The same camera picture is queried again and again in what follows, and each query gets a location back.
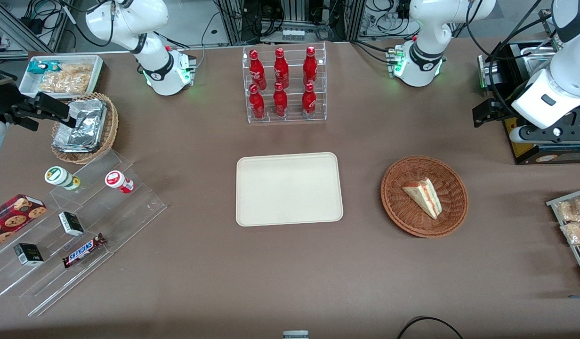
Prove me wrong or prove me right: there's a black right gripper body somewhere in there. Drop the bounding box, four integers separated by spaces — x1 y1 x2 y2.
0 66 39 132

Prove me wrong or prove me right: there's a triangular sandwich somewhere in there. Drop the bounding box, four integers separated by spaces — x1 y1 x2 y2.
402 177 443 220

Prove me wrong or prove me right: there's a white rectangular snack tray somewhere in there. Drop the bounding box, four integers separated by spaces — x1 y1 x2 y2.
18 55 105 98

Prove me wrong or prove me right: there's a light tan wicker basket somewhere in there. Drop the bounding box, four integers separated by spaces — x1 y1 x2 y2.
51 92 120 165

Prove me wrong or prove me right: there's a brown wicker basket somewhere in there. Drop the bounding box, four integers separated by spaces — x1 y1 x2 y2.
380 155 469 239

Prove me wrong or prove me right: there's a cream plastic tray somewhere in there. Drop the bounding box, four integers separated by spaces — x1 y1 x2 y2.
235 152 344 228

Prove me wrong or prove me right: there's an aluminium foil container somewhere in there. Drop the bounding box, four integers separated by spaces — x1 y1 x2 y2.
52 98 107 153

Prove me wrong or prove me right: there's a clear bag of crackers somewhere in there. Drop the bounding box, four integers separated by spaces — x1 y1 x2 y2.
38 63 94 94

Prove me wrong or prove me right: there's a teal snack packet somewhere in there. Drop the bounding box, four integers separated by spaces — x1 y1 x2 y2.
27 60 61 75

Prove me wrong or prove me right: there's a black food warmer machine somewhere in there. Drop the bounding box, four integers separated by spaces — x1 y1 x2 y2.
476 40 580 165

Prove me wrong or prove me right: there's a green lid white cup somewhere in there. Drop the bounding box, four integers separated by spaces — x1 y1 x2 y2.
44 166 81 191

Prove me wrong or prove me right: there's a metal warmer pan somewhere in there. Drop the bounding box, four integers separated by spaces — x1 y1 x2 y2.
522 45 563 72

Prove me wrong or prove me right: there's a clear bag of pastry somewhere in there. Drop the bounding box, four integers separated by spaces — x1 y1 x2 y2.
560 220 580 246
555 195 580 223

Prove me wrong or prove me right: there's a red lid white cup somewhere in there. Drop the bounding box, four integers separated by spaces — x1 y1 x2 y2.
105 170 135 194

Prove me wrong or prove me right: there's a small black carton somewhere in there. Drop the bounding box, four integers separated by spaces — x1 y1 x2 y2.
13 242 45 267
58 211 85 237

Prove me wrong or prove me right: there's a red plaid cookie box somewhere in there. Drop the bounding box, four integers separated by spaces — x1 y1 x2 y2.
0 194 48 250

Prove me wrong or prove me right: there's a clear acrylic stepped stand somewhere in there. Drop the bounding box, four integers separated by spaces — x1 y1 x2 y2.
0 149 168 317

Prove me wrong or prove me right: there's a Snickers chocolate bar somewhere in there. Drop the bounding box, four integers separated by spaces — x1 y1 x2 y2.
62 233 107 269

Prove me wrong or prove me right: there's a red cola bottle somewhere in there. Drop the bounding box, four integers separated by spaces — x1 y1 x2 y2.
249 49 267 91
301 82 317 119
249 83 266 120
273 81 289 118
303 46 318 88
274 47 290 90

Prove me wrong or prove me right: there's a clear acrylic bottle rack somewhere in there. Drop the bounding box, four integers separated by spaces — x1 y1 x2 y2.
242 42 328 124

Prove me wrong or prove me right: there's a grey wire rack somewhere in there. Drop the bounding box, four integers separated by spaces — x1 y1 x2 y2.
546 187 580 289

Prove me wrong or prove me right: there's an aluminium equipment frame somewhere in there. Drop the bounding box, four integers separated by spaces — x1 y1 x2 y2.
214 0 367 46

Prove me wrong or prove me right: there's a black table cable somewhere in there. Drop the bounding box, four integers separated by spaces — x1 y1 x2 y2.
396 316 465 339

